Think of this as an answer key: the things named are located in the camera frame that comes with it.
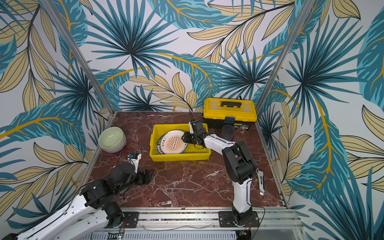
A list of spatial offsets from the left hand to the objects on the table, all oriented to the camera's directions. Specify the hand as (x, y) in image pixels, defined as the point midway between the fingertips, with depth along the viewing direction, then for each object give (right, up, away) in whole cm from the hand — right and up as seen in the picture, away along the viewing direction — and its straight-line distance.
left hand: (146, 170), depth 75 cm
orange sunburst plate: (+9, +12, +23) cm, 27 cm away
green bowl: (-30, +15, +22) cm, 40 cm away
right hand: (+17, +15, +22) cm, 32 cm away
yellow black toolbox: (+40, +32, +22) cm, 56 cm away
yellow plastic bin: (+22, +6, +15) cm, 27 cm away
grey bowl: (-21, +10, +17) cm, 29 cm away
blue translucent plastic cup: (+46, +19, +20) cm, 54 cm away
